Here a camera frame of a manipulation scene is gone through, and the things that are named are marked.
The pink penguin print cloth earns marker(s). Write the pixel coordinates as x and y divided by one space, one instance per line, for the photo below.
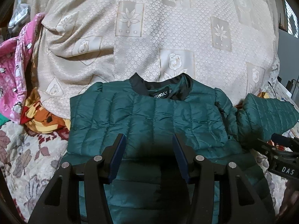
14 74

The black power adapter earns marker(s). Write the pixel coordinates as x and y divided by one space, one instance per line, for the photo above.
293 84

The grey panel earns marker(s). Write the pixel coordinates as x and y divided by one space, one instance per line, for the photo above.
287 51

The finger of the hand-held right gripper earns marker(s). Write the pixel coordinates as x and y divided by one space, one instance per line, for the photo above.
273 149
281 139

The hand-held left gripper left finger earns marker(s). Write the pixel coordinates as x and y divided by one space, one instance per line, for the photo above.
116 158

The green cloth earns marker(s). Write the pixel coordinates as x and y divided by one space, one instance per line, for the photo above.
3 120

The clear plastic bag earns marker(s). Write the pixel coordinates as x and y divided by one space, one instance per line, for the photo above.
19 14

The beige floral blanket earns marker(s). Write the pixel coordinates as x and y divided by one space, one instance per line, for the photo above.
163 16

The window with grille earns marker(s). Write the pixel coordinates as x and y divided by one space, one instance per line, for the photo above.
290 21

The green puffer jacket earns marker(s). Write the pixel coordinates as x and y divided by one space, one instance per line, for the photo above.
151 112

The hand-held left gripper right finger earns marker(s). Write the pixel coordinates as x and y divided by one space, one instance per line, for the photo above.
181 158

